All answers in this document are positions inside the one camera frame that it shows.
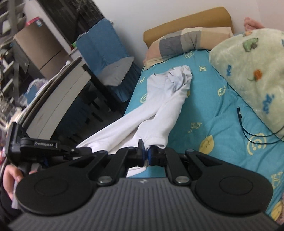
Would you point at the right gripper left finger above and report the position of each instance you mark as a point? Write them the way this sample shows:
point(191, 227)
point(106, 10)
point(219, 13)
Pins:
point(65, 188)

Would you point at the cardboard box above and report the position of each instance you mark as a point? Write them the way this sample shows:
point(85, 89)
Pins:
point(38, 52)

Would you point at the tan headboard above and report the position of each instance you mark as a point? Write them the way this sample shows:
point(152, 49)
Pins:
point(214, 17)

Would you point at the white desk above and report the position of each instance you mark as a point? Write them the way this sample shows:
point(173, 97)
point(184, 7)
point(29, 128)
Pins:
point(41, 118)

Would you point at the colour block pillow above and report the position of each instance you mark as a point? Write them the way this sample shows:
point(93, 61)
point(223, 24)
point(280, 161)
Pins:
point(183, 41)

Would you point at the pink cloth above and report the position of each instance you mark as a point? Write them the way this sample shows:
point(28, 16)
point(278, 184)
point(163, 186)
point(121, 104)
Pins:
point(251, 24)

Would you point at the left hand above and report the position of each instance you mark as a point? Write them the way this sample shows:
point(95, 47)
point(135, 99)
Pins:
point(11, 175)

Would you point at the white garment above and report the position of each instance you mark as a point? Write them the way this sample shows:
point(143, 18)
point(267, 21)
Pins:
point(152, 121)

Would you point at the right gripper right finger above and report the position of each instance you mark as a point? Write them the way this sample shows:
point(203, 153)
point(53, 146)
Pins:
point(218, 185)

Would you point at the blue grey cushion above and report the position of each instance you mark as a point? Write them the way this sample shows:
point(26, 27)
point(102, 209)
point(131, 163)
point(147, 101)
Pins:
point(108, 59)

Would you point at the teal patterned bed sheet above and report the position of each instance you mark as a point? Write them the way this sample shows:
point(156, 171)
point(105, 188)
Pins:
point(216, 121)

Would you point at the green fleece blanket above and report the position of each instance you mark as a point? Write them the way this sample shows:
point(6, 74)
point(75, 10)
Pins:
point(252, 64)

